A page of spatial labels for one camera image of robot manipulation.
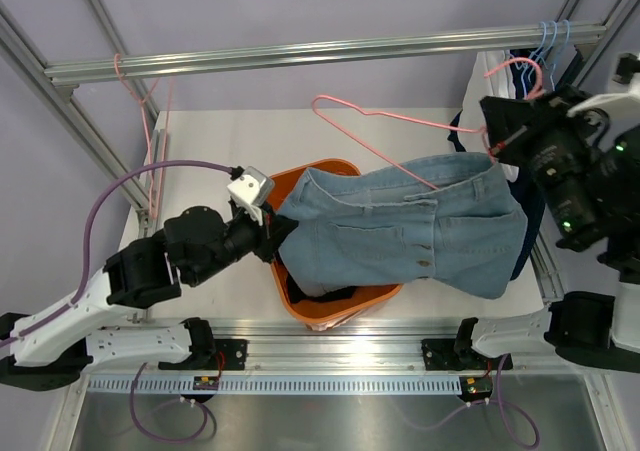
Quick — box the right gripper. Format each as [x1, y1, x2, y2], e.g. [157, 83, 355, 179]
[479, 84, 603, 241]

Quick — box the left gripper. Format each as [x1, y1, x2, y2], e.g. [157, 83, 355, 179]
[187, 200, 298, 287]

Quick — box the black skirt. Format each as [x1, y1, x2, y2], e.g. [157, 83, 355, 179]
[285, 276, 357, 304]

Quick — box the white garment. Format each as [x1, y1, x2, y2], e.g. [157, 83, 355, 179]
[458, 51, 516, 156]

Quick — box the pink hanger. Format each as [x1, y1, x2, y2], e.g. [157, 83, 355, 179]
[310, 56, 547, 191]
[113, 53, 174, 220]

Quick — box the light blue hanger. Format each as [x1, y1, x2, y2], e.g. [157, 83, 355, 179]
[510, 21, 558, 99]
[533, 19, 571, 90]

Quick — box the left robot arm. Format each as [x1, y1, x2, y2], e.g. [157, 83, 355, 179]
[1, 205, 299, 392]

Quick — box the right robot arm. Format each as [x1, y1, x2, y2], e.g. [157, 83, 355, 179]
[453, 86, 639, 373]

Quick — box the dark blue denim garment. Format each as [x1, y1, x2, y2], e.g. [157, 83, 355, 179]
[448, 48, 564, 282]

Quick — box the orange plastic basket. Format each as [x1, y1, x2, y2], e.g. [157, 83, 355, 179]
[267, 159, 402, 331]

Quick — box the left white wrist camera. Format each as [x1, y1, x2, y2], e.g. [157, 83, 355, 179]
[227, 166, 275, 226]

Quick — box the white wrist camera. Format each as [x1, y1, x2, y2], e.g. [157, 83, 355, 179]
[567, 53, 639, 119]
[227, 166, 275, 226]

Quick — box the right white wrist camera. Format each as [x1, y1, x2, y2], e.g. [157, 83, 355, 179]
[567, 53, 639, 119]

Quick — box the front aluminium frame rail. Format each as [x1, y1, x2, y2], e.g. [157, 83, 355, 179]
[64, 317, 581, 377]

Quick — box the white slotted cable duct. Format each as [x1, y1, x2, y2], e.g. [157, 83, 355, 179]
[88, 374, 462, 396]

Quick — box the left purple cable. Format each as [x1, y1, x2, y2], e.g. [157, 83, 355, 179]
[0, 159, 236, 442]

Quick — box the aluminium hanging rail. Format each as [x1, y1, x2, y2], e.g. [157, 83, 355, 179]
[45, 21, 606, 87]

